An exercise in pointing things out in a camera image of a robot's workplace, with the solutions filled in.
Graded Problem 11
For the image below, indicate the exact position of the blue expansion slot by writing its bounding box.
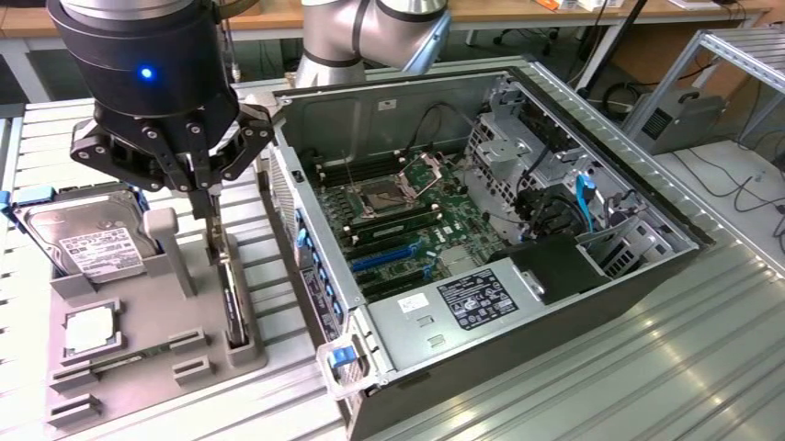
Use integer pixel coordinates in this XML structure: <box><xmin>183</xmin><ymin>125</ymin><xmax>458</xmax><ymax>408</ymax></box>
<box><xmin>351</xmin><ymin>249</ymin><xmax>414</xmax><ymax>273</ymax></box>

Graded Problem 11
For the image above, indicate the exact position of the long black expansion slot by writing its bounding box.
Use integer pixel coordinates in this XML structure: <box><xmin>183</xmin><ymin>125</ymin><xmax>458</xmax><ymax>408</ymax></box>
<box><xmin>366</xmin><ymin>278</ymin><xmax>434</xmax><ymax>300</ymax></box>
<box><xmin>347</xmin><ymin>239</ymin><xmax>410</xmax><ymax>261</ymax></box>

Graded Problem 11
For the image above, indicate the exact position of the blue data wire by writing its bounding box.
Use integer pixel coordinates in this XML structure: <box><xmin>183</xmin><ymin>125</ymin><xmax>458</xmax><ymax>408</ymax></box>
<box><xmin>574</xmin><ymin>173</ymin><xmax>601</xmax><ymax>236</ymax></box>

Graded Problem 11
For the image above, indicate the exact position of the black office chair base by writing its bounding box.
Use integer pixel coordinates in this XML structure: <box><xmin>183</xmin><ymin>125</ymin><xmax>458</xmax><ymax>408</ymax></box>
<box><xmin>490</xmin><ymin>27</ymin><xmax>563</xmax><ymax>52</ymax></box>

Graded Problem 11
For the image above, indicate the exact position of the blue disk caddy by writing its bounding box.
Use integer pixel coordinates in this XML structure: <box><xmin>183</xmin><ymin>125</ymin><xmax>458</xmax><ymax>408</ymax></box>
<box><xmin>0</xmin><ymin>176</ymin><xmax>156</xmax><ymax>279</ymax></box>

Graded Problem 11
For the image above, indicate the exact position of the grey plastic case handle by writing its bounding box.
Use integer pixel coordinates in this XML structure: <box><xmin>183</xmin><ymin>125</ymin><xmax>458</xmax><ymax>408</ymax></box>
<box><xmin>314</xmin><ymin>334</ymin><xmax>376</xmax><ymax>401</ymax></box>
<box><xmin>242</xmin><ymin>89</ymin><xmax>291</xmax><ymax>132</ymax></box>

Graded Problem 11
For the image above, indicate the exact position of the installed dark RAM stick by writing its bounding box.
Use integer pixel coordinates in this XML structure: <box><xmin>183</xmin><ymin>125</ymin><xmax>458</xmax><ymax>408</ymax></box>
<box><xmin>354</xmin><ymin>216</ymin><xmax>434</xmax><ymax>244</ymax></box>

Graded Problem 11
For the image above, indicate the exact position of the wooden desk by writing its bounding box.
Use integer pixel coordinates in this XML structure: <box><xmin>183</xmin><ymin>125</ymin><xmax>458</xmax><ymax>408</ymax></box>
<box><xmin>0</xmin><ymin>0</ymin><xmax>773</xmax><ymax>102</ymax></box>

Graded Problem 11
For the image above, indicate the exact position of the metal socket cover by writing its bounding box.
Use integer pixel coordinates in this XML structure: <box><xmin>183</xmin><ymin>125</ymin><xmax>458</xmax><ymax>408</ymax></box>
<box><xmin>396</xmin><ymin>153</ymin><xmax>447</xmax><ymax>199</ymax></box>

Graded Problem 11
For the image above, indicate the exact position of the black wire bundle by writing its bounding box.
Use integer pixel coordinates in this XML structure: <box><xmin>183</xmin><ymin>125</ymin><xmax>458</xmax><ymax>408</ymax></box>
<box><xmin>513</xmin><ymin>183</ymin><xmax>590</xmax><ymax>243</ymax></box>

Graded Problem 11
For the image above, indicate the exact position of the metal disk bay cage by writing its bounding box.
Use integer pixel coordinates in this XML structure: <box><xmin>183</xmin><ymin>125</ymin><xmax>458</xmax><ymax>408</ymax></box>
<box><xmin>462</xmin><ymin>112</ymin><xmax>557</xmax><ymax>217</ymax></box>

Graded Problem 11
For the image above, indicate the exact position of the black cable with junction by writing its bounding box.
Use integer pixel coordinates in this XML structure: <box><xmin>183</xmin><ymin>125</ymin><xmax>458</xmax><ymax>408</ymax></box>
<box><xmin>671</xmin><ymin>151</ymin><xmax>785</xmax><ymax>217</ymax></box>

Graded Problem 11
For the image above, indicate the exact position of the green graphics card with fan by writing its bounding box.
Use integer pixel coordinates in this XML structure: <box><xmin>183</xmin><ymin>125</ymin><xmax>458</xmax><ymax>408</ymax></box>
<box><xmin>204</xmin><ymin>215</ymin><xmax>251</xmax><ymax>353</ymax></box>

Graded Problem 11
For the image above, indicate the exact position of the black slanted pole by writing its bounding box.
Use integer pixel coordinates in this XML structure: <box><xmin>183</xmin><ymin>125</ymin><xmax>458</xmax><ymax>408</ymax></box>
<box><xmin>585</xmin><ymin>0</ymin><xmax>649</xmax><ymax>91</ymax></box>

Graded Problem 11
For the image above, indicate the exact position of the grey parts rack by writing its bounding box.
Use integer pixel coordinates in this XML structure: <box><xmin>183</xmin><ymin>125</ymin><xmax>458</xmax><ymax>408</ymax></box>
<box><xmin>39</xmin><ymin>206</ymin><xmax>271</xmax><ymax>440</ymax></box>

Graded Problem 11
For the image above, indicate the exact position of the open black PC case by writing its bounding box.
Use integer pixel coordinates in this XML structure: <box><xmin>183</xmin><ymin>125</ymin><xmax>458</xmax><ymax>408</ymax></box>
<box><xmin>244</xmin><ymin>63</ymin><xmax>717</xmax><ymax>441</ymax></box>

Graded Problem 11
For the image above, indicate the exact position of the silver hard disk drive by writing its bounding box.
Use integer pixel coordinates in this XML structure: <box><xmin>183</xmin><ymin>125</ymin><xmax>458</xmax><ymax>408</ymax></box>
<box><xmin>24</xmin><ymin>191</ymin><xmax>152</xmax><ymax>284</ymax></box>

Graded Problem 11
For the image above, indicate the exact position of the aluminium slatted frame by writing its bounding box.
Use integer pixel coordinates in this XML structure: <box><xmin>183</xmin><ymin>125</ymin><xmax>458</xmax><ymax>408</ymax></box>
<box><xmin>618</xmin><ymin>25</ymin><xmax>785</xmax><ymax>148</ymax></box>

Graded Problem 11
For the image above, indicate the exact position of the green loose RAM stick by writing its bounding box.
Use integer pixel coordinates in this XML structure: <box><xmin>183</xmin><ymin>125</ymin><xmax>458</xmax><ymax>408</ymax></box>
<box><xmin>60</xmin><ymin>342</ymin><xmax>179</xmax><ymax>374</ymax></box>

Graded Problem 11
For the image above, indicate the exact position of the black arched cable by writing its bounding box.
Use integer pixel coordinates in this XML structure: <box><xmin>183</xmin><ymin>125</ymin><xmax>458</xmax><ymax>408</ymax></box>
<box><xmin>411</xmin><ymin>103</ymin><xmax>478</xmax><ymax>149</ymax></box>

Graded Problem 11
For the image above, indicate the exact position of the silver CPU chip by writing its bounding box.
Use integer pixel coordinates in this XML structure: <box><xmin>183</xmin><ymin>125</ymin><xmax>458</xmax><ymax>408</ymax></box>
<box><xmin>64</xmin><ymin>306</ymin><xmax>121</xmax><ymax>356</ymax></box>

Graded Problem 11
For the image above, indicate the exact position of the silver chipset heat sink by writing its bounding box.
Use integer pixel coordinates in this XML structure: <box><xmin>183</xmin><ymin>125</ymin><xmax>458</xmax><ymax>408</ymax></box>
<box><xmin>436</xmin><ymin>247</ymin><xmax>491</xmax><ymax>273</ymax></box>

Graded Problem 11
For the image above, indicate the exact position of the black coiled cable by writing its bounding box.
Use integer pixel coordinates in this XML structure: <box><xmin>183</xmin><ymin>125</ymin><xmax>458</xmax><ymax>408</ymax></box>
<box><xmin>603</xmin><ymin>82</ymin><xmax>637</xmax><ymax>114</ymax></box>

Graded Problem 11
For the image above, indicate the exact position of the black fan shroud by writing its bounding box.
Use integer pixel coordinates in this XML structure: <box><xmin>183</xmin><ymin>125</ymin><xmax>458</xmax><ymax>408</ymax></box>
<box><xmin>510</xmin><ymin>233</ymin><xmax>614</xmax><ymax>307</ymax></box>

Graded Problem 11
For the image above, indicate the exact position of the grey box with handle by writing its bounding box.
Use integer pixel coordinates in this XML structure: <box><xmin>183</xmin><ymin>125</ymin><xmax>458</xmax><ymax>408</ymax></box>
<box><xmin>622</xmin><ymin>89</ymin><xmax>731</xmax><ymax>156</ymax></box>

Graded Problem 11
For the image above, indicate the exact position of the green motherboard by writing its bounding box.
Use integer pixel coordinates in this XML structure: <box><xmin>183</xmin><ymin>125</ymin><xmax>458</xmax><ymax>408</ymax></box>
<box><xmin>310</xmin><ymin>149</ymin><xmax>526</xmax><ymax>304</ymax></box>

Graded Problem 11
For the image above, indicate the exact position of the CPU socket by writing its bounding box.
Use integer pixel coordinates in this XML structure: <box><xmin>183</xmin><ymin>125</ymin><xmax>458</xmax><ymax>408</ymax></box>
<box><xmin>354</xmin><ymin>181</ymin><xmax>407</xmax><ymax>218</ymax></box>

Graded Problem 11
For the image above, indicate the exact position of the grey power supply unit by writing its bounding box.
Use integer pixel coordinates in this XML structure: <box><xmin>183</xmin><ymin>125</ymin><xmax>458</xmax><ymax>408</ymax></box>
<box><xmin>364</xmin><ymin>255</ymin><xmax>550</xmax><ymax>374</ymax></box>

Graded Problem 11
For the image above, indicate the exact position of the RAM slot with white latches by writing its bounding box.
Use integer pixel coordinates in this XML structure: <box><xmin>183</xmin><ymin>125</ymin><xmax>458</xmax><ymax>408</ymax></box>
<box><xmin>320</xmin><ymin>164</ymin><xmax>400</xmax><ymax>180</ymax></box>
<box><xmin>344</xmin><ymin>208</ymin><xmax>442</xmax><ymax>233</ymax></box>
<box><xmin>316</xmin><ymin>154</ymin><xmax>398</xmax><ymax>169</ymax></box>
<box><xmin>350</xmin><ymin>216</ymin><xmax>444</xmax><ymax>247</ymax></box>

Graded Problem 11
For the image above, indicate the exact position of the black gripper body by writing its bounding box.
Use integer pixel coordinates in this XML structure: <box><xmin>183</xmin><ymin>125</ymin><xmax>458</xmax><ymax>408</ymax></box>
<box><xmin>47</xmin><ymin>0</ymin><xmax>242</xmax><ymax>155</ymax></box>

